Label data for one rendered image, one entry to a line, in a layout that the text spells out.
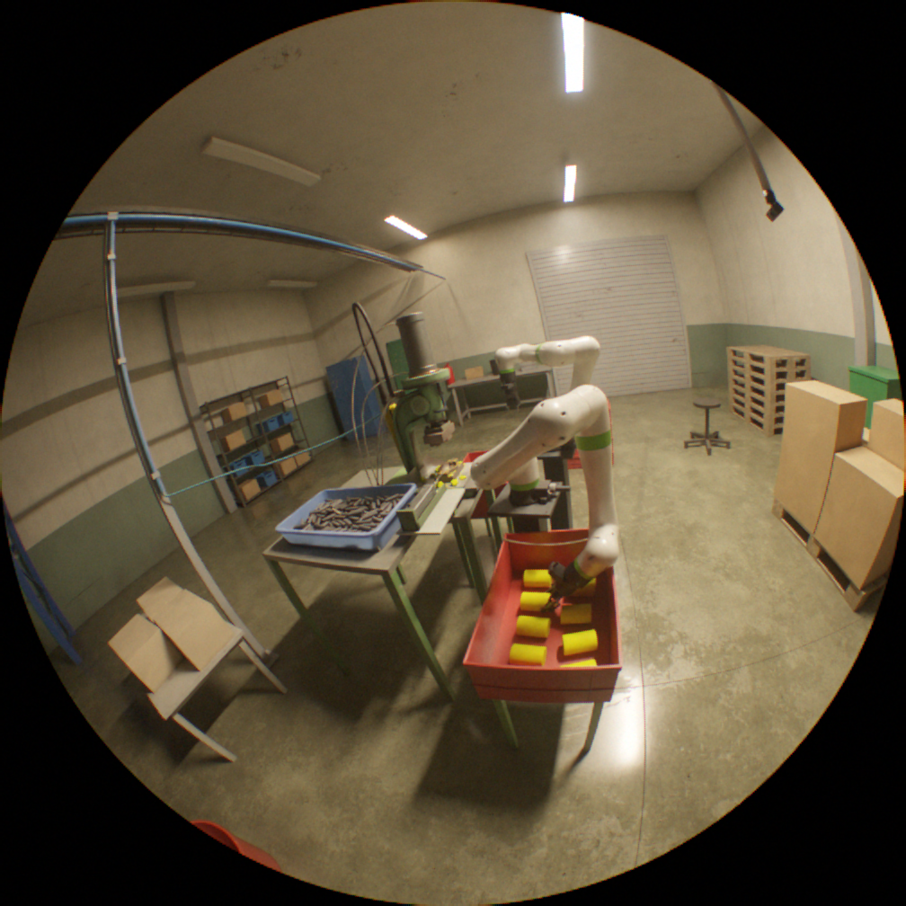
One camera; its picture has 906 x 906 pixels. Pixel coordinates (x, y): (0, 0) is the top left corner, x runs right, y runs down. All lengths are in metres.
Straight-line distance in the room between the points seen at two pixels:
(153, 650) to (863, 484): 3.82
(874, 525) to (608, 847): 1.96
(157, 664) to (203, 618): 0.44
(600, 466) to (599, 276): 5.98
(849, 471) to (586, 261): 5.78
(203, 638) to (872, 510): 3.52
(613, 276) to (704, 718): 6.60
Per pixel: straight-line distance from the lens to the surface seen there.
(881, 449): 2.65
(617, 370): 6.82
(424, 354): 1.35
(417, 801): 1.67
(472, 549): 1.32
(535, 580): 1.29
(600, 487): 1.01
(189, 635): 1.82
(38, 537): 5.82
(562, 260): 6.78
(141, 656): 1.99
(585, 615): 1.14
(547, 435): 0.80
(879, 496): 2.26
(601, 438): 0.95
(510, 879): 1.58
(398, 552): 1.14
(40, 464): 5.81
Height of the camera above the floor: 1.56
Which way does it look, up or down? 18 degrees down
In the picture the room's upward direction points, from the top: 14 degrees counter-clockwise
